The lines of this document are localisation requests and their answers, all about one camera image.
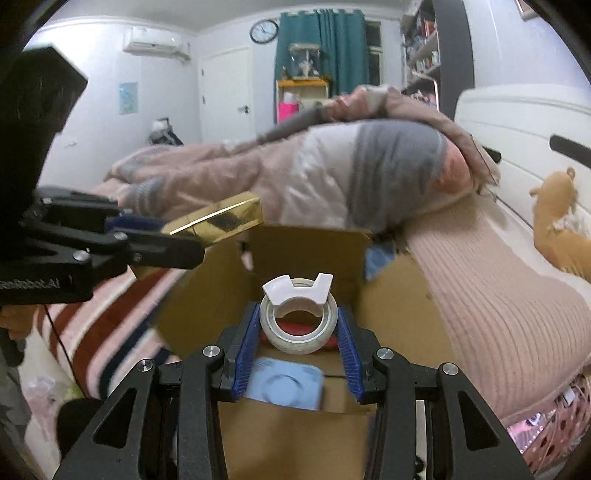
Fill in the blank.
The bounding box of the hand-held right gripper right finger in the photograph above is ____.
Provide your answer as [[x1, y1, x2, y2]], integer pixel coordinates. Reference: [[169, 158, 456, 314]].
[[335, 305, 536, 480]]

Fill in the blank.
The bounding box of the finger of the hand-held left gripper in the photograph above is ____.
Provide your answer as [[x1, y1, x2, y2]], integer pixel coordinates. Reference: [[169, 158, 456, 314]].
[[88, 228, 206, 273], [104, 209, 169, 234]]

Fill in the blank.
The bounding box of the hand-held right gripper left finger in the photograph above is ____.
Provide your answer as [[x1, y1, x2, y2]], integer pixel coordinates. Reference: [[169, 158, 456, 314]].
[[53, 302, 265, 480]]

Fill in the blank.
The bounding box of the tape roll with white cutter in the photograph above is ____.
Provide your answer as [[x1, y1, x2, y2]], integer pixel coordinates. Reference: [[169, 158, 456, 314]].
[[259, 273, 341, 355]]

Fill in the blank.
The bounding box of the shiny gold box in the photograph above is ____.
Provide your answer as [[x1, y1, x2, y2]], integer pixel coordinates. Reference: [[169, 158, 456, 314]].
[[131, 191, 265, 281]]

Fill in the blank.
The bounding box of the brown cardboard box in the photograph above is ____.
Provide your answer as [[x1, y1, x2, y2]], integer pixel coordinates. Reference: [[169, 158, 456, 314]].
[[156, 224, 462, 480]]

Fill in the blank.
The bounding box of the person's left hand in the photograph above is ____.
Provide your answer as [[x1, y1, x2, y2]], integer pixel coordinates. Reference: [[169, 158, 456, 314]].
[[0, 305, 37, 343]]

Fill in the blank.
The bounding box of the red item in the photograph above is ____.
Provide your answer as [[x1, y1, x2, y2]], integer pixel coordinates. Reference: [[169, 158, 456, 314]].
[[276, 322, 319, 337]]

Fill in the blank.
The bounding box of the light blue plastic device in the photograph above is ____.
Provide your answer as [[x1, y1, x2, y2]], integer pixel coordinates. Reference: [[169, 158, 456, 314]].
[[244, 356, 325, 411]]

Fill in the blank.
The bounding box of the striped fleece blanket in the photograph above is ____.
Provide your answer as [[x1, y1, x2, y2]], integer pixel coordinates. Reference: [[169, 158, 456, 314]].
[[23, 180, 190, 402]]

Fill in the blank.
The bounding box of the light blue cloth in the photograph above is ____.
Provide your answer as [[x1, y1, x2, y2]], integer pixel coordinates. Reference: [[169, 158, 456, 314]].
[[365, 247, 404, 281]]

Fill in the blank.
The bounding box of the pink ribbed blanket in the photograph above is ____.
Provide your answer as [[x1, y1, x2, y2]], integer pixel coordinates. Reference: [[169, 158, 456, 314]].
[[406, 194, 591, 428]]

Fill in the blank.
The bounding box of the white door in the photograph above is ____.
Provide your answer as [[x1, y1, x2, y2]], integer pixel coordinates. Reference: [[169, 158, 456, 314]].
[[199, 46, 256, 145]]

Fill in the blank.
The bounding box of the white air conditioner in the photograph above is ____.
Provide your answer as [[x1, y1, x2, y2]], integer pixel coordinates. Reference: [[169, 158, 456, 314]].
[[122, 26, 192, 62]]

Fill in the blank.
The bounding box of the clear plastic bag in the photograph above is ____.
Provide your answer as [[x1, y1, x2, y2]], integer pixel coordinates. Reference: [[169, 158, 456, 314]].
[[21, 374, 77, 418]]

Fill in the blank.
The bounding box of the pink and grey quilt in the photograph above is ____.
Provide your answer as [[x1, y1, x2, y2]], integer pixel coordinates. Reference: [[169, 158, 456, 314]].
[[104, 85, 502, 234]]

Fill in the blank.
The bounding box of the black round object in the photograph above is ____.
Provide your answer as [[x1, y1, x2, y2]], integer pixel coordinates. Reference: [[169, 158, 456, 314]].
[[55, 398, 109, 457]]

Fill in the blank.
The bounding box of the yellow cabinet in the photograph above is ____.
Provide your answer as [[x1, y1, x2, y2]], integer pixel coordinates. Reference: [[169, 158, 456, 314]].
[[276, 78, 332, 123]]

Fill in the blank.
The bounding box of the pink patterned bag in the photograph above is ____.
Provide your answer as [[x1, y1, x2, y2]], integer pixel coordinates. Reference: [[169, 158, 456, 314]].
[[507, 371, 591, 476]]

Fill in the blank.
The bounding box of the glass display case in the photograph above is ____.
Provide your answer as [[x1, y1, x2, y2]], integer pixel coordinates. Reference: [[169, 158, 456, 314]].
[[288, 43, 322, 79]]

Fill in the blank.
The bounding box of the brown plush toy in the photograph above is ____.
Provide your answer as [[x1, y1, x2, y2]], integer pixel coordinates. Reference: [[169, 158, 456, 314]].
[[529, 167, 591, 274]]

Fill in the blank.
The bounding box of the teal curtain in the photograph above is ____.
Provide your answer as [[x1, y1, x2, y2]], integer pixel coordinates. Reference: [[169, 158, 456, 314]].
[[276, 9, 370, 97]]

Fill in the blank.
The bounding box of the white headboard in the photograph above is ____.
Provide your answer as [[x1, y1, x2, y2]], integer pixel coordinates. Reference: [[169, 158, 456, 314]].
[[455, 85, 591, 278]]

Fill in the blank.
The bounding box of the window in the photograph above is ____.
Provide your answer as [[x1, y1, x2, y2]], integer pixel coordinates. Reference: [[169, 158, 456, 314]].
[[365, 21, 384, 86]]

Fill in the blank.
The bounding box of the blue wall poster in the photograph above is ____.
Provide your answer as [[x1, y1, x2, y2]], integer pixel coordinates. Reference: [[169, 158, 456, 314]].
[[118, 82, 139, 115]]

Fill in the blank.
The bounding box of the black cable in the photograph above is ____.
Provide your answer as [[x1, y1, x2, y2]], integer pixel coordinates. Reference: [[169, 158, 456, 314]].
[[42, 305, 95, 401]]

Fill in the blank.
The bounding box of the round wall clock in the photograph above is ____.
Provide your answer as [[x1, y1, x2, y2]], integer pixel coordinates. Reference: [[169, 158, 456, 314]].
[[250, 19, 280, 44]]

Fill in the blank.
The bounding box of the wall shelf with books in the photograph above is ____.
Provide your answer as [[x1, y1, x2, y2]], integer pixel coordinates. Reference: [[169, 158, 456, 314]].
[[400, 0, 440, 109]]

